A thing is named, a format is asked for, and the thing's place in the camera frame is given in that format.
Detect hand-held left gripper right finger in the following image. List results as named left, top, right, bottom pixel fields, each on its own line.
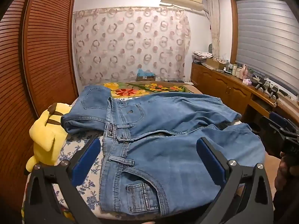
left=196, top=136, right=274, bottom=224

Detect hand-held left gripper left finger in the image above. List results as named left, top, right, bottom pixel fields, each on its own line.
left=23, top=136, right=103, bottom=224

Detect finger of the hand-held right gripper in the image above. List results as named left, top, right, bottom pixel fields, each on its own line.
left=269, top=111, right=295, bottom=133
left=259, top=116, right=284, bottom=143

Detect light blue jeans pants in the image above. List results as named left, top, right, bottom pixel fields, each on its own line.
left=99, top=91, right=267, bottom=217

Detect person's right forearm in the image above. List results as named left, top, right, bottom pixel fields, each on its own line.
left=272, top=187, right=299, bottom=224

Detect person's right hand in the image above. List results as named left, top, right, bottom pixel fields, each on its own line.
left=274, top=151, right=293, bottom=192

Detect yellow plush toy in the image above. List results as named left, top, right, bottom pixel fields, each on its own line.
left=25, top=103, right=73, bottom=172

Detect folded blue jeans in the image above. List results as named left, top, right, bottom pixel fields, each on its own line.
left=61, top=85, right=113, bottom=136

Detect group of white bottles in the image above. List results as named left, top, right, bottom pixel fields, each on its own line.
left=230, top=63, right=254, bottom=79

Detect open cardboard box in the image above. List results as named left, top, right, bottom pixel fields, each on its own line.
left=203, top=58, right=227, bottom=71

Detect grey window blind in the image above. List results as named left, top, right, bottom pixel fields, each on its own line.
left=235, top=0, right=299, bottom=98

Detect brown louvered wardrobe door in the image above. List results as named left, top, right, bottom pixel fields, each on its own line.
left=0, top=7, right=39, bottom=213
left=22, top=0, right=78, bottom=119

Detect teal bag on box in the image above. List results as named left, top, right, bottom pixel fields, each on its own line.
left=136, top=69, right=156, bottom=82

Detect cream tied curtain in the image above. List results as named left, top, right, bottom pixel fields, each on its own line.
left=206, top=0, right=221, bottom=57

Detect circle-patterned sheer curtain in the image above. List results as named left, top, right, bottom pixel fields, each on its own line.
left=74, top=7, right=191, bottom=85

